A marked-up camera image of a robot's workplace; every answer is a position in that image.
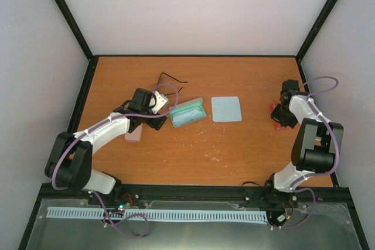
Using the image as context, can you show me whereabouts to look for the orange lens clear sunglasses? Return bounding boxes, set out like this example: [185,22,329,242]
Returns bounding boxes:
[270,101,289,131]

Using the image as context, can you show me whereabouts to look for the grey glasses case teal lining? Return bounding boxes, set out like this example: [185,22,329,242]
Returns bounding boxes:
[170,98,207,128]

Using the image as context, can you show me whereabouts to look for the light blue cloth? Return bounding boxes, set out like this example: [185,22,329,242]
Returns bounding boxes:
[171,107,206,128]
[211,96,242,122]

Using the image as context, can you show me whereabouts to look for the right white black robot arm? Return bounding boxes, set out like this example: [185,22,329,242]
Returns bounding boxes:
[264,80,344,200]

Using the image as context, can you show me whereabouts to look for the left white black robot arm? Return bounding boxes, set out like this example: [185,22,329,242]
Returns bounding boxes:
[45,88,169,205]

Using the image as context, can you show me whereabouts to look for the pink glasses case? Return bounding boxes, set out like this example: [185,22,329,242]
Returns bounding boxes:
[124,124,143,142]

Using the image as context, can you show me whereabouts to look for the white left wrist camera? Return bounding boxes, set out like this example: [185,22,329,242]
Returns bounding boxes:
[149,91,169,114]

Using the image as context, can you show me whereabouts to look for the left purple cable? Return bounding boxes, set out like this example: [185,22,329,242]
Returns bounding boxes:
[51,83,180,238]

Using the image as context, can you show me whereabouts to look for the purple cable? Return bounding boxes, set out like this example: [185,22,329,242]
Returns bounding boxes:
[266,77,340,230]
[51,83,180,238]

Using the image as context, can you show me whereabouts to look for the black frame glasses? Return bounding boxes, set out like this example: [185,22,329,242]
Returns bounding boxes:
[154,71,188,97]

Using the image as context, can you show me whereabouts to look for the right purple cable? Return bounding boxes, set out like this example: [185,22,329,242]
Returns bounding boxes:
[266,77,340,230]

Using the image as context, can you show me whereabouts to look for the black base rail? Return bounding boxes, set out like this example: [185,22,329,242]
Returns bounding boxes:
[100,184,294,208]

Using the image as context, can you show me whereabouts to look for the light blue slotted cable duct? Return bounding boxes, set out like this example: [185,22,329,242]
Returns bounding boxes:
[45,207,267,224]

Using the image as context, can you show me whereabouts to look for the black cage frame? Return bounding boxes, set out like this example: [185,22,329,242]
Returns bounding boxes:
[19,0,369,249]

